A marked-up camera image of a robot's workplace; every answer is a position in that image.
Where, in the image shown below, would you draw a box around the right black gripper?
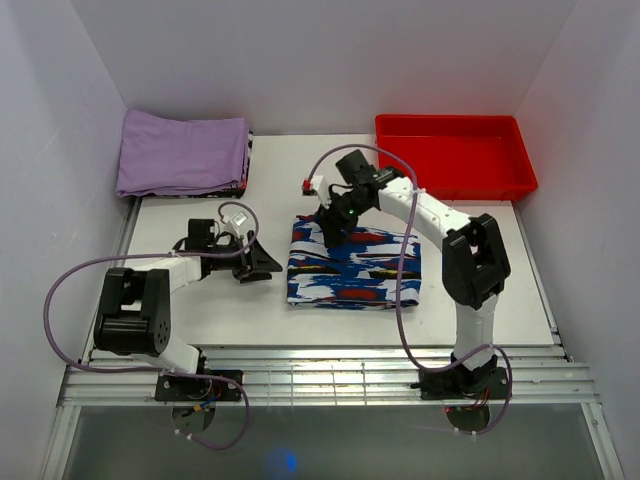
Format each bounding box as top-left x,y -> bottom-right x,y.
312,191 -> 370,250

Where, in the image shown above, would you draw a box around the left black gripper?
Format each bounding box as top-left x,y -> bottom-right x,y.
207,230 -> 282,284

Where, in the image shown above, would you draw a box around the blue patterned trousers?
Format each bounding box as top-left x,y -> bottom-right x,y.
286,215 -> 422,310

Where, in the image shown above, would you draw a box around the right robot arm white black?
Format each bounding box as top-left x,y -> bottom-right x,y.
302,144 -> 511,399

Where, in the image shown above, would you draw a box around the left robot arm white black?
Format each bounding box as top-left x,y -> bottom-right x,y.
93,213 -> 282,400

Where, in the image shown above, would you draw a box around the folded purple trousers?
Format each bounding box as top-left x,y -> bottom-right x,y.
116,109 -> 251,197

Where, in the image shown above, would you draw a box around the red plastic tray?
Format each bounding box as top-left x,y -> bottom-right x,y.
375,114 -> 538,202

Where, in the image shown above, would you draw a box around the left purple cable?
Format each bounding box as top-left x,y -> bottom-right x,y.
42,201 -> 261,451

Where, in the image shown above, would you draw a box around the purple cable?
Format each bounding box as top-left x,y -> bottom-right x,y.
305,144 -> 513,437
42,201 -> 261,451

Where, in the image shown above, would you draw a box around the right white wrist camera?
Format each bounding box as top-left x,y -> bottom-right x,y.
302,175 -> 331,208

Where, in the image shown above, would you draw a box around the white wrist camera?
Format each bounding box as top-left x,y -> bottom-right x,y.
221,211 -> 251,238
302,175 -> 331,208

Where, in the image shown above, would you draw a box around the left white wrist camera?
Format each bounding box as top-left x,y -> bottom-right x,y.
221,211 -> 251,238

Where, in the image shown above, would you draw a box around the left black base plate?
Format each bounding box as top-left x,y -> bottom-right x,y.
154,375 -> 241,403

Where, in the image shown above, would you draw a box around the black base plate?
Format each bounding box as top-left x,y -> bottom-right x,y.
154,375 -> 241,403
410,367 -> 510,401

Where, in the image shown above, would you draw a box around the aluminium rail frame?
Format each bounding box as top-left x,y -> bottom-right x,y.
40,202 -> 625,479

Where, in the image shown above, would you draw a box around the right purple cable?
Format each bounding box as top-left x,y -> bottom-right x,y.
305,144 -> 513,437

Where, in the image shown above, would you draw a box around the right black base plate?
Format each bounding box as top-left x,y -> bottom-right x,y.
410,367 -> 510,401

